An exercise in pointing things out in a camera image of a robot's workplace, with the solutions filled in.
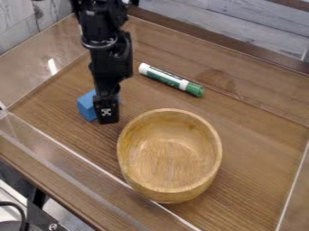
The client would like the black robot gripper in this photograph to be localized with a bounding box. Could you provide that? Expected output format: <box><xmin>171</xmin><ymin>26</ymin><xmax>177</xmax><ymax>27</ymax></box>
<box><xmin>80</xmin><ymin>30</ymin><xmax>132</xmax><ymax>125</ymax></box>

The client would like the black metal table leg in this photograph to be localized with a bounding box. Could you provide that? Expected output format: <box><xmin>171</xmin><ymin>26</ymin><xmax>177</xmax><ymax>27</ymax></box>
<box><xmin>31</xmin><ymin>189</ymin><xmax>47</xmax><ymax>209</ymax></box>

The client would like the black cable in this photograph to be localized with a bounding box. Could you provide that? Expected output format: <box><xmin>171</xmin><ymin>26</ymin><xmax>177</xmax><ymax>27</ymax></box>
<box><xmin>0</xmin><ymin>201</ymin><xmax>29</xmax><ymax>231</ymax></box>

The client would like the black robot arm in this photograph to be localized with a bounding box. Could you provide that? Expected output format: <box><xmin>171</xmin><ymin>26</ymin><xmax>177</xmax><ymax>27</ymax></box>
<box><xmin>70</xmin><ymin>0</ymin><xmax>132</xmax><ymax>125</ymax></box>

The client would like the blue rectangular block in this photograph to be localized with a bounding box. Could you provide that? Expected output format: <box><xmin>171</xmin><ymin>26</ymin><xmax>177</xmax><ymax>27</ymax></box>
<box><xmin>78</xmin><ymin>89</ymin><xmax>98</xmax><ymax>122</ymax></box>

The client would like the brown wooden bowl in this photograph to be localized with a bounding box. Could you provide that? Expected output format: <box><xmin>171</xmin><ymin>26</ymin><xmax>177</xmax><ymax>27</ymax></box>
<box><xmin>118</xmin><ymin>108</ymin><xmax>223</xmax><ymax>204</ymax></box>

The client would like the green and white marker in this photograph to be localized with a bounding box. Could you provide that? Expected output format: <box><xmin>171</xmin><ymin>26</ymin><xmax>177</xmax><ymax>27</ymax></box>
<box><xmin>139</xmin><ymin>63</ymin><xmax>203</xmax><ymax>97</ymax></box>

